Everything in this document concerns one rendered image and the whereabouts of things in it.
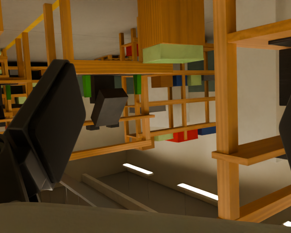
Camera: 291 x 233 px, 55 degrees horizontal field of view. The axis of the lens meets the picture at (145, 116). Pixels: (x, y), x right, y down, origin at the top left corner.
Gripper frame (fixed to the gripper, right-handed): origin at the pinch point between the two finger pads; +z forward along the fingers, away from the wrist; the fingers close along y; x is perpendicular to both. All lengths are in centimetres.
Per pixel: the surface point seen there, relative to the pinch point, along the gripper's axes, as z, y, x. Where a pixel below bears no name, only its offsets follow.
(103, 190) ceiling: 491, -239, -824
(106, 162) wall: 685, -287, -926
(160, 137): 364, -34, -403
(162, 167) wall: 607, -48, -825
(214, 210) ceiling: 408, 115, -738
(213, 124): 453, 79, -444
